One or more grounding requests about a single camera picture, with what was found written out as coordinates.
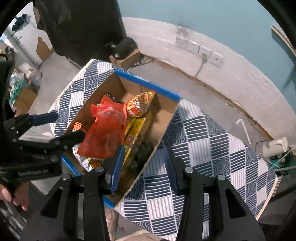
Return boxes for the blue-rimmed cardboard box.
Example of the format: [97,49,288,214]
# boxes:
[54,69,181,208]

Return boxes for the red snack packet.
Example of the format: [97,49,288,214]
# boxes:
[77,94,127,159]

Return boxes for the white wall socket strip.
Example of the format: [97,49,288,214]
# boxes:
[176,36,225,67]

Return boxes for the small black snack pack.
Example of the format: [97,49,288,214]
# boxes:
[130,141,154,172]

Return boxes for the orange silver snack bag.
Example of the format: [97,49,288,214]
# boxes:
[72,146,102,172]

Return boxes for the navy white patterned tablecloth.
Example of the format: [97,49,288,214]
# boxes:
[50,59,278,240]

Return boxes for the black fabric backdrop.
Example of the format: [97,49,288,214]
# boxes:
[33,0,126,66]

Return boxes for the white plug and cable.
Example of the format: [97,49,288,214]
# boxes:
[194,53,208,80]

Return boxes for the yellow red noodle packet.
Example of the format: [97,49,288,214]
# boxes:
[126,91,156,118]

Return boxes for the white electric kettle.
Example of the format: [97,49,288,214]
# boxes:
[262,137,288,158]

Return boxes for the long gold cracker pack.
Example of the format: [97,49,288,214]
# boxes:
[122,110,152,172]

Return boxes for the person left hand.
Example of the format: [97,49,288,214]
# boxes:
[0,182,29,211]

